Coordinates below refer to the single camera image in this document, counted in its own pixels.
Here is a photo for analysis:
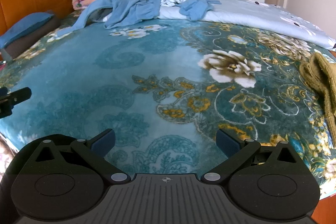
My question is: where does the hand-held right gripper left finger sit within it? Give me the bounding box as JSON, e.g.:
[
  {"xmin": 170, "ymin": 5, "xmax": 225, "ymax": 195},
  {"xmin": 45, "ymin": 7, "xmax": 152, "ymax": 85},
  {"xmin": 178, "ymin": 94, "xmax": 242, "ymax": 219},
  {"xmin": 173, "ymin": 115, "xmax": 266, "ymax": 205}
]
[{"xmin": 21, "ymin": 129, "xmax": 131, "ymax": 185}]

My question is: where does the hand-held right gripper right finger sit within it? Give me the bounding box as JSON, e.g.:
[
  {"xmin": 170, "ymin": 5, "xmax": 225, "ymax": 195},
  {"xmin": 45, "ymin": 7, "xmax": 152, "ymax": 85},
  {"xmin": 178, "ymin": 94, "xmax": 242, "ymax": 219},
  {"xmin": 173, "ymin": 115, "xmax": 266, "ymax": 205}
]
[{"xmin": 201, "ymin": 129, "xmax": 307, "ymax": 185}]

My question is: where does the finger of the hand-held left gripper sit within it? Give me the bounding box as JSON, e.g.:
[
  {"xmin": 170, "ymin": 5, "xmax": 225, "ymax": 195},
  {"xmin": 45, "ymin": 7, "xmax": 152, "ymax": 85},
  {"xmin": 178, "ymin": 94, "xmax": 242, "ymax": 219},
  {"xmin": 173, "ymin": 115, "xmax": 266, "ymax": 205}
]
[{"xmin": 0, "ymin": 87, "xmax": 32, "ymax": 117}]

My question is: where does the light blue long-sleeve shirt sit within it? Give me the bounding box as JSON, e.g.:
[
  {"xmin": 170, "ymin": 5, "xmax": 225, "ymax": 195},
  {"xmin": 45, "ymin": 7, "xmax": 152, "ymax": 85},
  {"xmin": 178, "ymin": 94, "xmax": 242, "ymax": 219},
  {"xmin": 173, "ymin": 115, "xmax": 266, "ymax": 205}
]
[{"xmin": 54, "ymin": 0, "xmax": 162, "ymax": 39}]

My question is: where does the pink floral bed sheet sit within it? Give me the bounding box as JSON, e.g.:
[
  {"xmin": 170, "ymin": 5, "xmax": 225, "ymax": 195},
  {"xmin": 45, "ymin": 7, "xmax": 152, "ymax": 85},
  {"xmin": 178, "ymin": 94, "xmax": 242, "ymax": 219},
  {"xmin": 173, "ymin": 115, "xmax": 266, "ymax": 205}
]
[{"xmin": 0, "ymin": 135, "xmax": 20, "ymax": 174}]

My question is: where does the teal floral blanket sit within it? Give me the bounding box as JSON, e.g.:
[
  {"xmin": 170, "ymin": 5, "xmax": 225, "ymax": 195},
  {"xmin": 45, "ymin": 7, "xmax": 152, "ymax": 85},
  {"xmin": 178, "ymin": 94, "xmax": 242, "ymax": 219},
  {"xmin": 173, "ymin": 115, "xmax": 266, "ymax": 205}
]
[{"xmin": 0, "ymin": 10, "xmax": 336, "ymax": 198}]

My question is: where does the grey garment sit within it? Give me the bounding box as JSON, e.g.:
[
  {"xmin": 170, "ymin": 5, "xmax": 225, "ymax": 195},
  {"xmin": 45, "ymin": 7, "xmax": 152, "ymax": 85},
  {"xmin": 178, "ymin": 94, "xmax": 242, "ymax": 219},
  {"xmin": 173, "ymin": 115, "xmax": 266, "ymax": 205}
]
[{"xmin": 91, "ymin": 7, "xmax": 113, "ymax": 22}]

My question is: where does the olive knit sweater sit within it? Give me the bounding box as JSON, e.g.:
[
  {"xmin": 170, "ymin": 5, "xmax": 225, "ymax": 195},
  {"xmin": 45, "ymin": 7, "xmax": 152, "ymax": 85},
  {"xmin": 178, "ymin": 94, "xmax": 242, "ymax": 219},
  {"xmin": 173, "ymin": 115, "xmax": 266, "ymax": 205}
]
[{"xmin": 299, "ymin": 52, "xmax": 336, "ymax": 149}]

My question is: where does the pale blue flowered quilt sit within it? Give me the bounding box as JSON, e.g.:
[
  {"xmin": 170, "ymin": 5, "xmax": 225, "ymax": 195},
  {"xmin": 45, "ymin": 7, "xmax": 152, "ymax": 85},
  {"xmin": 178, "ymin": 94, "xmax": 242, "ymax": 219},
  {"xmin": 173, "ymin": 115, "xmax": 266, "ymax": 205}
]
[{"xmin": 157, "ymin": 0, "xmax": 336, "ymax": 50}]

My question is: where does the small blue garment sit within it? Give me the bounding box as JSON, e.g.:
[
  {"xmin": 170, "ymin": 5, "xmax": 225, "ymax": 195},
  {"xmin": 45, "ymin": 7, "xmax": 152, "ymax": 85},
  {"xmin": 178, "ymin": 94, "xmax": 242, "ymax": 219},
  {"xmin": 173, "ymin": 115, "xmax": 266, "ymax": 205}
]
[{"xmin": 179, "ymin": 0, "xmax": 221, "ymax": 21}]

